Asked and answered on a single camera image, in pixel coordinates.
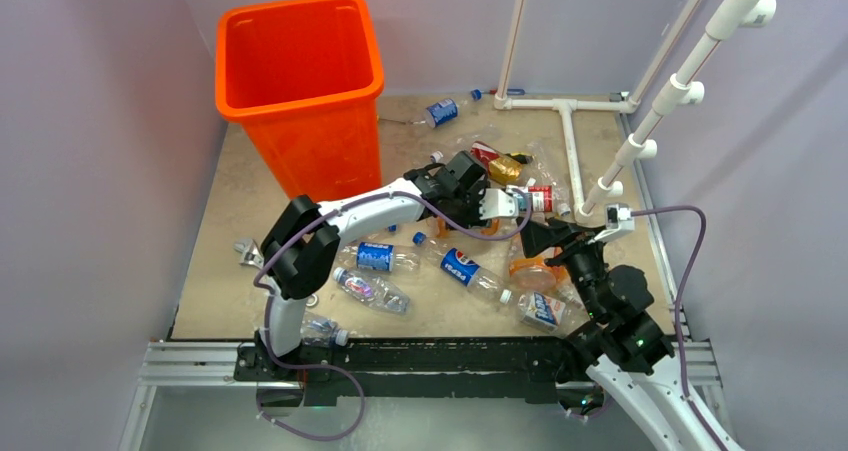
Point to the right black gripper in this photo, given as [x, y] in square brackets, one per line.
[536, 235]

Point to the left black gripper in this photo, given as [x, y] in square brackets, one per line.
[474, 219]

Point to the orange drink bottle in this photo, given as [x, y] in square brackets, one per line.
[531, 273]

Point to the red white label bottle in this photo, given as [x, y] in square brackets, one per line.
[541, 199]

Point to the large Pepsi bottle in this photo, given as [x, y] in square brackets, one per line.
[474, 278]

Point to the white blue label bottle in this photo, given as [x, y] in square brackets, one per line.
[545, 314]

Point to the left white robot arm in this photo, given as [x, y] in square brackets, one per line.
[302, 245]

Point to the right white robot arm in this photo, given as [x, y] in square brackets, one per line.
[621, 347]

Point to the orange plastic bin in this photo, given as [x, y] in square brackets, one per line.
[302, 78]

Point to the red gold snack wrapper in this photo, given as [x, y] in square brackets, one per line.
[503, 168]

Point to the blue label bottle far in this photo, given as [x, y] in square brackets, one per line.
[442, 112]

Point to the blue cap pen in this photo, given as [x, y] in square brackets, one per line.
[506, 93]

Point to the blue label clear bottle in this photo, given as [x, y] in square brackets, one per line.
[379, 257]

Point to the crushed red blue label bottle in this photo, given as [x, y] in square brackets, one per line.
[372, 291]

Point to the crushed bottle at table edge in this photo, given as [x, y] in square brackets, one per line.
[323, 332]

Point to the white PVC diagonal pole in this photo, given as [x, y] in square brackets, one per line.
[680, 88]

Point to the white PVC pipe frame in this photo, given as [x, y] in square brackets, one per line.
[588, 46]

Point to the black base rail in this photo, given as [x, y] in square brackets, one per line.
[537, 370]

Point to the red handle adjustable wrench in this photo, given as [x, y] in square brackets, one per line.
[250, 255]

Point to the aluminium frame rail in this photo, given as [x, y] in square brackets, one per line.
[180, 365]

